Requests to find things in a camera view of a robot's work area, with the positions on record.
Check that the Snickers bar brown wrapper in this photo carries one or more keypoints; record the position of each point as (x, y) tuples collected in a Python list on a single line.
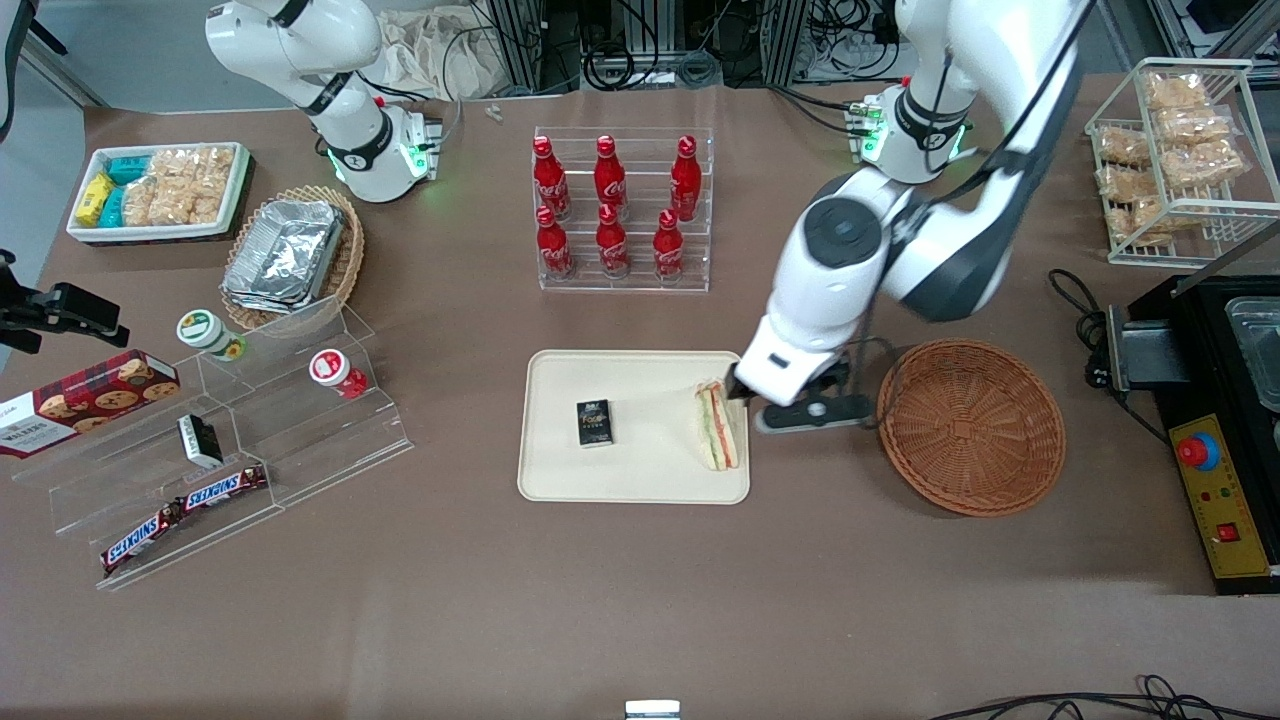
[(140, 535), (222, 487)]

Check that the aluminium equipment frame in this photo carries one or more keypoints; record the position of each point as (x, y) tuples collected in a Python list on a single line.
[(520, 40)]

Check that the clear bag of pastry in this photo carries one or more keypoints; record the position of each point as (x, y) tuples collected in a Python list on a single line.
[(1192, 126), (1122, 183), (1138, 222), (1122, 146), (1205, 163), (1177, 91)]

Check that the metal pan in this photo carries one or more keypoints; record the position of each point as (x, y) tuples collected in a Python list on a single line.
[(1258, 350)]

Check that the red Coca-Cola bottle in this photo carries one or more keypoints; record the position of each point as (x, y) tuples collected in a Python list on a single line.
[(667, 250), (685, 180), (611, 245), (553, 250), (548, 180), (609, 178)]

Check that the triangular sandwich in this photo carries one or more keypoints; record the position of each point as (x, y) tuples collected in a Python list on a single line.
[(718, 430)]

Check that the white crumpled cloth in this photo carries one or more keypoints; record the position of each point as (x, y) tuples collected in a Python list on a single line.
[(430, 50)]

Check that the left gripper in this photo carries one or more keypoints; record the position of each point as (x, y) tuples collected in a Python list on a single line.
[(738, 386)]

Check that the black chair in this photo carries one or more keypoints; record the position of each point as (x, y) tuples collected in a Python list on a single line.
[(12, 70)]

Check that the yellow control box red button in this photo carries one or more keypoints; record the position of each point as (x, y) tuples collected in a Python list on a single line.
[(1225, 520)]

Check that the black box gold print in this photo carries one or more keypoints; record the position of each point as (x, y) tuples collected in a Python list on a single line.
[(596, 423)]

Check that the clear rice cracker bag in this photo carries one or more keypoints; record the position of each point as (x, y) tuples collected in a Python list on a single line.
[(213, 185), (172, 190), (138, 203)]

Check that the red lid yogurt cup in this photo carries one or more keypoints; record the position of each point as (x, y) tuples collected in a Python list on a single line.
[(328, 368)]

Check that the wicker basket holding foil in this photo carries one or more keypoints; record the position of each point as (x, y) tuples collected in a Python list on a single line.
[(345, 270)]

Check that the green lid yogurt cup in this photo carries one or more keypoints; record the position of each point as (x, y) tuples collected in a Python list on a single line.
[(200, 328)]

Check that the yellow snack packet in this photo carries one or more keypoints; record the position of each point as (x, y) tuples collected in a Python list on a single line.
[(93, 198)]

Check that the teal snack packet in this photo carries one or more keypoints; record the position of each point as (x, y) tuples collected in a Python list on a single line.
[(128, 168), (112, 207)]

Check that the white rectangular snack bin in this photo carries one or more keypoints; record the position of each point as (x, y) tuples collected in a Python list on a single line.
[(235, 190)]

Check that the black heating machine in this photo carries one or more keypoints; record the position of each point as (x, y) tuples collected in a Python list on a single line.
[(1200, 360)]

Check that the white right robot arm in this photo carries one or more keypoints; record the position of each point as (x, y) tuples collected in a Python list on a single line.
[(350, 120)]

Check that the black box white label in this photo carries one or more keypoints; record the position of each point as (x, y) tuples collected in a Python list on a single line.
[(200, 440)]

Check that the stacked aluminium foil trays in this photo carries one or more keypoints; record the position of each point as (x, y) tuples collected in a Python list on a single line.
[(285, 255)]

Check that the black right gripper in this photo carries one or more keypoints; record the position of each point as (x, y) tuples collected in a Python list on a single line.
[(62, 304)]

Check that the Walkers tartan cookie box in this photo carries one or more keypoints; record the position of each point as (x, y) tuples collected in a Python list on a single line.
[(90, 400)]

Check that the cream plastic tray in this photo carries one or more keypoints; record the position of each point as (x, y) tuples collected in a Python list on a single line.
[(650, 470)]

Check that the clear acrylic bottle rack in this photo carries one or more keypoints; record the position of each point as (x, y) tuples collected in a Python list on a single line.
[(630, 275)]

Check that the empty wicker basket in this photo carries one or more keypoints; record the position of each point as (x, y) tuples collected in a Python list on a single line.
[(970, 430)]

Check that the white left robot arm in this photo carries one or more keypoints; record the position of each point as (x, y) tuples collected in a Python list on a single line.
[(830, 280)]

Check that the small white device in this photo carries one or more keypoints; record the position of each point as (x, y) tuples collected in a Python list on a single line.
[(652, 710)]

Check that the clear acrylic stepped stand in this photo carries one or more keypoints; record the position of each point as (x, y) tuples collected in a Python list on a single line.
[(300, 440)]

